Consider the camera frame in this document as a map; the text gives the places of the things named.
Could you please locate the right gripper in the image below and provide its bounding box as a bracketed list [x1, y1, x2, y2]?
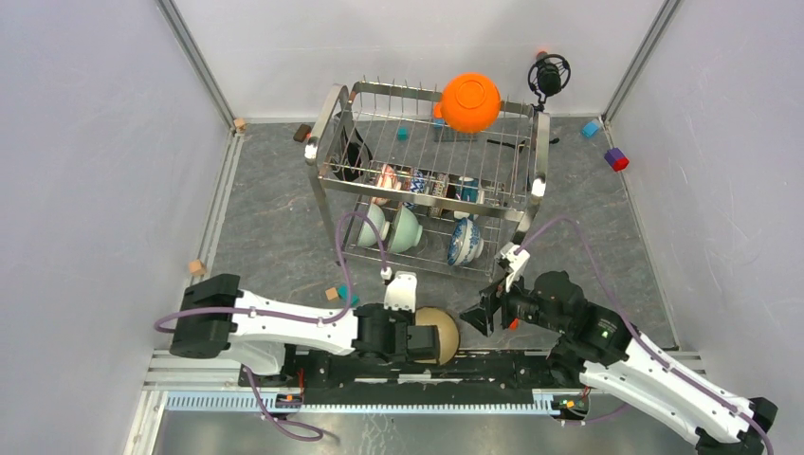
[457, 266, 568, 337]

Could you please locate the brown glazed bowl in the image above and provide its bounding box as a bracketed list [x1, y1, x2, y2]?
[415, 307, 460, 365]

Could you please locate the blue white floral bowl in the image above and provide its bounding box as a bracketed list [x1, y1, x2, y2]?
[448, 218, 484, 266]

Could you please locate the celadon green bowl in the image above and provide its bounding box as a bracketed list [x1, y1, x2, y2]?
[388, 207, 423, 253]

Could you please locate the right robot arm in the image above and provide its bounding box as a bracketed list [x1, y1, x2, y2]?
[460, 271, 777, 454]

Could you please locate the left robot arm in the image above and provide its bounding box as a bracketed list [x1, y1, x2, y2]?
[169, 272, 460, 387]

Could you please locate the steel two-tier dish rack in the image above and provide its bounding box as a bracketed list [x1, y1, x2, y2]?
[304, 81, 551, 281]

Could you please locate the teal block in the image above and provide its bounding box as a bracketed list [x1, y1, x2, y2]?
[337, 284, 360, 307]

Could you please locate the pale green bowl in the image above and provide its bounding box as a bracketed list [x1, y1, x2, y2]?
[356, 203, 391, 247]

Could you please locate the teal white cup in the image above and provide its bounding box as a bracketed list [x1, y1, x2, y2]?
[453, 176, 484, 221]

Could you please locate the dark patterned bowl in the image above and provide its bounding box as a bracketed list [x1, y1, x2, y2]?
[428, 173, 449, 219]

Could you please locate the blue zigzag patterned bowl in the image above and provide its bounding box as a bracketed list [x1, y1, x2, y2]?
[400, 169, 428, 194]

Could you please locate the pink patterned bowl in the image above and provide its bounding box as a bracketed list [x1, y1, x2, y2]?
[370, 165, 401, 207]

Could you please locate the purple and red block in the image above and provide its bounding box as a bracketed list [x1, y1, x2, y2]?
[604, 147, 630, 173]

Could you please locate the light blue block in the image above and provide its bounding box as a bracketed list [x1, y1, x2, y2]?
[580, 118, 603, 138]

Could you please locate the black bowl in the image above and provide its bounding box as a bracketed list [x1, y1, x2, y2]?
[329, 113, 374, 182]

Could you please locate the orange plastic bowl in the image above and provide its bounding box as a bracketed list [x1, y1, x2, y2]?
[433, 72, 502, 134]

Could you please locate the tan wooden cube left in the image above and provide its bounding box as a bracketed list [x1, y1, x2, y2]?
[188, 259, 207, 277]

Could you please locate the dark brown block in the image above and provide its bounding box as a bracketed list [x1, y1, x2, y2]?
[293, 124, 312, 143]

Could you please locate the black microphone on tripod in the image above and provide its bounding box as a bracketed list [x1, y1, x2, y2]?
[527, 51, 572, 126]

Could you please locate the tan wooden cube corner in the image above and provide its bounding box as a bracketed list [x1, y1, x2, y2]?
[233, 118, 247, 133]

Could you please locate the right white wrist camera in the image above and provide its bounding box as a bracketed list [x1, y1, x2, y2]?
[495, 242, 530, 292]

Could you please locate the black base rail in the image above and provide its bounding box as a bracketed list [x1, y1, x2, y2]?
[253, 350, 583, 406]

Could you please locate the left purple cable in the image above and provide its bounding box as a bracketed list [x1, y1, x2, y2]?
[154, 210, 393, 442]

